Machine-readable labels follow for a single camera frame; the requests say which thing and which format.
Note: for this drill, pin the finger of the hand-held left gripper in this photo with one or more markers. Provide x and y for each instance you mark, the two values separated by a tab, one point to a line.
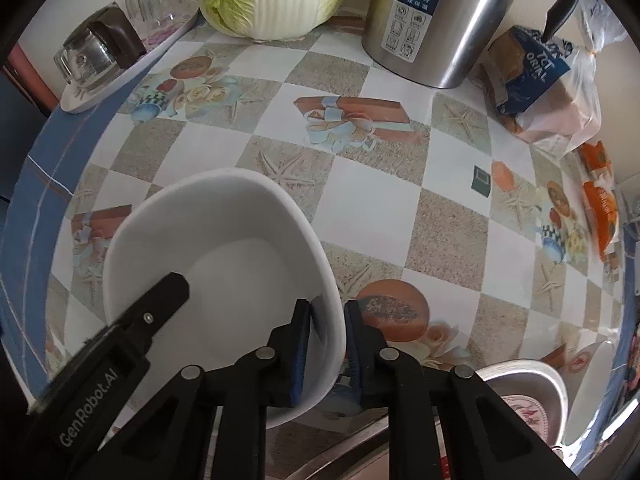
155	305

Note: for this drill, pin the bagged sliced bread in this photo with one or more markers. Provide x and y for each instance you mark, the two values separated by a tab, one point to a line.
545	85

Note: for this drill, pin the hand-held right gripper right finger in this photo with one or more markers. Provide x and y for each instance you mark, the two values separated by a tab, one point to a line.
353	360

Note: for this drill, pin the printed checkered tablecloth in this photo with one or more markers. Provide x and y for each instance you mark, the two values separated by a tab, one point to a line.
380	200

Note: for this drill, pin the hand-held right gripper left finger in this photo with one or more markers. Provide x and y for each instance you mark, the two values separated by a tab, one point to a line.
300	360

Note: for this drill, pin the steel thermos jug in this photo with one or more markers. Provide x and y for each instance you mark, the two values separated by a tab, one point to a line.
440	20

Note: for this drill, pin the dark brown cup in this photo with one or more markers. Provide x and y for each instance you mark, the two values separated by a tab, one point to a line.
120	32

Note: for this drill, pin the small white round bowl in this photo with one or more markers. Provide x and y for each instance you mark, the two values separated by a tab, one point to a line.
595	400

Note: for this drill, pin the orange snack packet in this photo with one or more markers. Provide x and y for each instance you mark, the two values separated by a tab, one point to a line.
600	210
596	156

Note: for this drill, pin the oval floral tray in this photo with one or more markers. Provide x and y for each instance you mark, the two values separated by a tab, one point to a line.
125	67

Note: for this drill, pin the floral white plate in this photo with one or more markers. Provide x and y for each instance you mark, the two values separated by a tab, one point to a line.
525	412

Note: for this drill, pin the white square bowl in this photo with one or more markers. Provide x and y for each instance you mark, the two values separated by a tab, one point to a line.
225	260

